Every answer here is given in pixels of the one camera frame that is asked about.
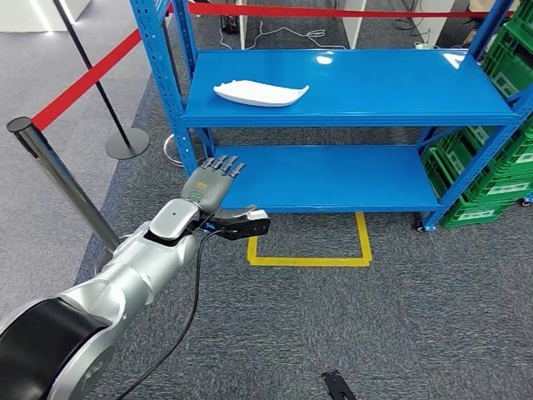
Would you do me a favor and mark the white floor cable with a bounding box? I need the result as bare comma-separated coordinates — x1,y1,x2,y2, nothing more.
218,21,347,53

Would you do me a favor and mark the chrome stanchion post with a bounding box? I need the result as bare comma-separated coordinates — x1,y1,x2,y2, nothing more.
6,116,121,274

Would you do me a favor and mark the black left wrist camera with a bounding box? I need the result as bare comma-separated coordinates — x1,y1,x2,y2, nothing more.
204,208,271,241

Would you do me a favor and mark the green plastic crate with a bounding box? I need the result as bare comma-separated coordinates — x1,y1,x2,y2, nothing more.
439,198,515,230
421,147,533,208
435,127,533,183
481,0,533,101

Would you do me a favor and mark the black stanchion post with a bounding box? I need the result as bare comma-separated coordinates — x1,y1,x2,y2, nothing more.
51,0,151,161

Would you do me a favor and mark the white table leg panel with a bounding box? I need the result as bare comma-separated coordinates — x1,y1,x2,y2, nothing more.
410,0,455,50
237,0,248,51
342,0,368,51

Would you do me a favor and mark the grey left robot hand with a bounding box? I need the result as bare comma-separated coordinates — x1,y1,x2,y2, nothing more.
180,155,257,223

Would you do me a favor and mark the white curved plastic part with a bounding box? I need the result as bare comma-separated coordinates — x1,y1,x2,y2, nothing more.
213,79,311,108

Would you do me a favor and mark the red barrier belt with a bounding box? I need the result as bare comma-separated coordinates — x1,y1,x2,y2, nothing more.
187,2,513,21
32,4,176,133

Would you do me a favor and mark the dark stanchion with chrome base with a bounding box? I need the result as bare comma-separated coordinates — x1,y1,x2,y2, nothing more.
161,19,207,168

